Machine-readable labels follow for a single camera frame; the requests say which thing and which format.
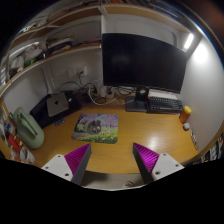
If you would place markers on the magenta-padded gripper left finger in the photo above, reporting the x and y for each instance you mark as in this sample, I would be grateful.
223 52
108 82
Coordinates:
60 165

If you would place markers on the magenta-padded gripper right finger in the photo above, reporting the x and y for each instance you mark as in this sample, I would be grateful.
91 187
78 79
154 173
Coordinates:
163 165

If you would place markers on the flower print mouse pad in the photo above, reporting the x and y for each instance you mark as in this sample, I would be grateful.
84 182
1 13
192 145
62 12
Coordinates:
108 131

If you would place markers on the grey pen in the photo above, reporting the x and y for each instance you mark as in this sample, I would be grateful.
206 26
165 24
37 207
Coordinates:
193 140

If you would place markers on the grey earbuds case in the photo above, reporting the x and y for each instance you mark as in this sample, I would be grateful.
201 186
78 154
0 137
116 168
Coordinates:
186 126

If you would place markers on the green watering can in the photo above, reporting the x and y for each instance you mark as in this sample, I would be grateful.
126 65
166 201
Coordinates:
30 131

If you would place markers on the orange jar with yellow lid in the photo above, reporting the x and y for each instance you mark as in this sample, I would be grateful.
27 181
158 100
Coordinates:
185 116

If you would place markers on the black box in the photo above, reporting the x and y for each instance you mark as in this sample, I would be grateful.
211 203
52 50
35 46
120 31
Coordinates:
41 115

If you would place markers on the wooden bookshelf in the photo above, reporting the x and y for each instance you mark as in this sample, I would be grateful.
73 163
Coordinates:
215 146

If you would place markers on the black keyboard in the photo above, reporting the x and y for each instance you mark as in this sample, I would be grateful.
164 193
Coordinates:
165 105

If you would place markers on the silver mini computer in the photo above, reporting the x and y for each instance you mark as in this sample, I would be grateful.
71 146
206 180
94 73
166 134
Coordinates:
57 104

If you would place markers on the white power strip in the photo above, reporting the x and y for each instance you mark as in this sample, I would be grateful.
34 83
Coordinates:
106 92

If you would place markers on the black computer monitor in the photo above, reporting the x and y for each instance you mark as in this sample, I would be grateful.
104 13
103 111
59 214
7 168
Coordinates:
143 61

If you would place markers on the white light bar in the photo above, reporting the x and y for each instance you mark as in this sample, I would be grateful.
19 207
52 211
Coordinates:
189 41

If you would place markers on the white wall socket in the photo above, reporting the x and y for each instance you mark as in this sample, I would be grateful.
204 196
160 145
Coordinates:
77 72

